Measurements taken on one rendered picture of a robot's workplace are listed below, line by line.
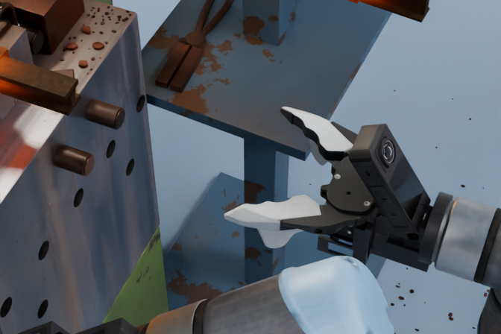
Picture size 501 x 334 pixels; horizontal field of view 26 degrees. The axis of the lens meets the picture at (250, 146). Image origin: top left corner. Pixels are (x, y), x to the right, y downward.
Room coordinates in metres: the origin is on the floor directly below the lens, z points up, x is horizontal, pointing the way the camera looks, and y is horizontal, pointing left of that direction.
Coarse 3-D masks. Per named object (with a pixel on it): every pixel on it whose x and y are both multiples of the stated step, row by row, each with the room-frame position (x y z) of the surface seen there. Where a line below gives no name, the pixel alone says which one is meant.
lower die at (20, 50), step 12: (0, 24) 0.89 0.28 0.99; (0, 36) 0.87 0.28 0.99; (12, 36) 0.87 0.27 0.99; (24, 36) 0.88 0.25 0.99; (12, 48) 0.86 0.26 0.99; (24, 48) 0.87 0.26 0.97; (24, 60) 0.87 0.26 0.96; (0, 96) 0.82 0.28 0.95; (0, 108) 0.82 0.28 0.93; (0, 120) 0.81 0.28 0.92
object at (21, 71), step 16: (0, 48) 0.83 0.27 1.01; (0, 64) 0.81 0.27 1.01; (16, 64) 0.81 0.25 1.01; (0, 80) 0.80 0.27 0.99; (16, 80) 0.79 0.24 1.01; (32, 80) 0.79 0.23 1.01; (48, 80) 0.79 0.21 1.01; (64, 80) 0.79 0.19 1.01; (16, 96) 0.79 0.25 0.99; (32, 96) 0.78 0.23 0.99; (48, 96) 0.78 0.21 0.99; (64, 96) 0.76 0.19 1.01; (80, 96) 0.79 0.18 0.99; (64, 112) 0.76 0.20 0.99
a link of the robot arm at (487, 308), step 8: (488, 296) 0.58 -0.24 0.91; (488, 304) 0.58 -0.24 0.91; (496, 304) 0.57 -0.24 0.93; (488, 312) 0.57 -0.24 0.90; (496, 312) 0.56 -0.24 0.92; (480, 320) 0.59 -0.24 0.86; (488, 320) 0.57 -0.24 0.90; (496, 320) 0.56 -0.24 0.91; (480, 328) 0.58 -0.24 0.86; (488, 328) 0.56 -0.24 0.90; (496, 328) 0.55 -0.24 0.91
